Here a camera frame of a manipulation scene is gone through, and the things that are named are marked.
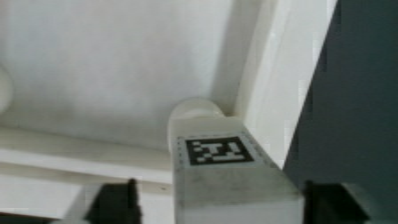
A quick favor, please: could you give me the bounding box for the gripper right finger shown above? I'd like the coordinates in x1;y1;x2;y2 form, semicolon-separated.
305;181;370;224

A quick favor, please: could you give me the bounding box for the white table leg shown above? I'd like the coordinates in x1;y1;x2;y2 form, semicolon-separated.
168;98;305;224

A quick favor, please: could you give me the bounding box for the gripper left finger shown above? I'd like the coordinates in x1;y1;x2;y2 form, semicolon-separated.
84;179;143;224

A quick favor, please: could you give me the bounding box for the white square tabletop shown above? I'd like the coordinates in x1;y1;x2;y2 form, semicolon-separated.
0;0;338;224

